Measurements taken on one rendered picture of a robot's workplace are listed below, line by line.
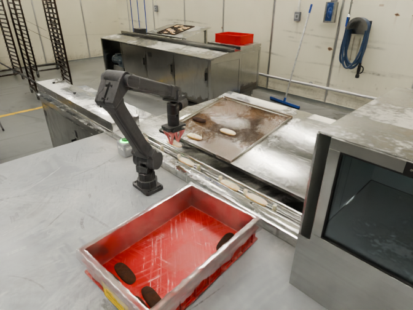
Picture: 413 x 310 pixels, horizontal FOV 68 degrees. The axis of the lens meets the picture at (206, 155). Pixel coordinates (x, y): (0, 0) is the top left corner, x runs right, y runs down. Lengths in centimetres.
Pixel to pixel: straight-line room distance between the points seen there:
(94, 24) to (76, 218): 792
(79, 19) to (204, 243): 807
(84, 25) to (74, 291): 815
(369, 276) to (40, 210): 114
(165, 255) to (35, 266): 40
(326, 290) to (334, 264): 9
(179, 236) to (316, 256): 46
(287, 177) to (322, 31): 393
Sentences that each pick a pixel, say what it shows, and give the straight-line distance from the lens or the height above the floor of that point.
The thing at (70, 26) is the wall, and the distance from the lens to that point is 873.
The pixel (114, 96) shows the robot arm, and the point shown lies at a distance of 103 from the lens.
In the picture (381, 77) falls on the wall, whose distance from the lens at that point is 482.
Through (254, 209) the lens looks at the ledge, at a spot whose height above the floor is 86.
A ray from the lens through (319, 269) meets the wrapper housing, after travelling 90.
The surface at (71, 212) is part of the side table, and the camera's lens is 131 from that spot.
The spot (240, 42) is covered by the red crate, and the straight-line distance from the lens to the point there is 490.
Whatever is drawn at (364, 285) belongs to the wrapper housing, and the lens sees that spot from 86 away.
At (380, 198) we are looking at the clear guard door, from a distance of 72.
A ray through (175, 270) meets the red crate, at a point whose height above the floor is 82.
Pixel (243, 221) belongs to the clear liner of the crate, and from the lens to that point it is 107.
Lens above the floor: 157
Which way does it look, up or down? 28 degrees down
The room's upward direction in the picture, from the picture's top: straight up
